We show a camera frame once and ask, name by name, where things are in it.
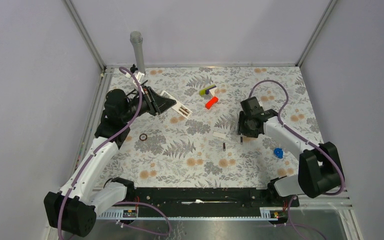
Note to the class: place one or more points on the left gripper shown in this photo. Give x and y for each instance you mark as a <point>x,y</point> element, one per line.
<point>157,103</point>

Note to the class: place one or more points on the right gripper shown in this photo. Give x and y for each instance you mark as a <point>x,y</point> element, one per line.
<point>241,128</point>

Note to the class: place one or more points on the white remote control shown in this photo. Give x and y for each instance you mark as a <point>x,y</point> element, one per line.
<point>179,107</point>

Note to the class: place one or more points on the white battery cover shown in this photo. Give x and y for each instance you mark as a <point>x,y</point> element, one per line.
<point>219,135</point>

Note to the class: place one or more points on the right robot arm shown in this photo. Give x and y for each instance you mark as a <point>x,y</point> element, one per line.
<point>319,166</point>

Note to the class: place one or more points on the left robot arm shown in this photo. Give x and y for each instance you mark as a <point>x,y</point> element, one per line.
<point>75,208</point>

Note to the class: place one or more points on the blue plastic piece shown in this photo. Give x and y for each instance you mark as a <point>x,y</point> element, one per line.
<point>278,152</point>

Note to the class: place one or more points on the red orange block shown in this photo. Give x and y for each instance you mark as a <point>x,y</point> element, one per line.
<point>211,102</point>

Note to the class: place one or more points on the floral patterned mat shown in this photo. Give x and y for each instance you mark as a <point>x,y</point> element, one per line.
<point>171,151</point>

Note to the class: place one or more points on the grey microphone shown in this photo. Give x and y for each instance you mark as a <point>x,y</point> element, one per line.
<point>136,40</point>

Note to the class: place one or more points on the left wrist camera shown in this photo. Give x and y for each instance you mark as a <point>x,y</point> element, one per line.
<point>140,76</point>

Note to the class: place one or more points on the white slotted cable duct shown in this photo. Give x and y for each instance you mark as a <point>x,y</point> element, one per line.
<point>189,212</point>

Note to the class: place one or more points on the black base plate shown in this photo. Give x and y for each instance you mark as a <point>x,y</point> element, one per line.
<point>163,197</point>

